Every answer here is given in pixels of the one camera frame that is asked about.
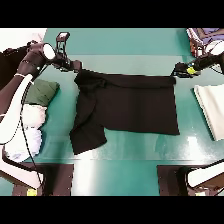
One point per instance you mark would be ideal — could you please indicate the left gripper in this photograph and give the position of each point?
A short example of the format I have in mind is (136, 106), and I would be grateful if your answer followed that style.
(72, 65)

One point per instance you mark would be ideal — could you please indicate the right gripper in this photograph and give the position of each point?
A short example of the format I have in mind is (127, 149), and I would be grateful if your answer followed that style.
(182, 69)

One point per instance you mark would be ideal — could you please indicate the black T-shirt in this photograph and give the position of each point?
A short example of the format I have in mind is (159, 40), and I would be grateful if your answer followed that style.
(133, 103)

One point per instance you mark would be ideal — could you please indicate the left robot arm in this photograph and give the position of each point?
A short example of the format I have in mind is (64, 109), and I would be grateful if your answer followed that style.
(13, 110)

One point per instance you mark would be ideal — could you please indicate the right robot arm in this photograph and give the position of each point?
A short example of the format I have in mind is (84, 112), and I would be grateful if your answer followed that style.
(210, 61)

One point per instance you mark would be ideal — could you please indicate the dark green garment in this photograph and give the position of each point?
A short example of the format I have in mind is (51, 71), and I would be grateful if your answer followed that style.
(41, 92)

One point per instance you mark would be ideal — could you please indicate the cream garment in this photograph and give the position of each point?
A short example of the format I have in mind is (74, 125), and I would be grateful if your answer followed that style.
(212, 110)

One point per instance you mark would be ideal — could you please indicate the white garment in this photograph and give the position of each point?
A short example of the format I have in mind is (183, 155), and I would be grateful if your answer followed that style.
(31, 145)
(33, 116)

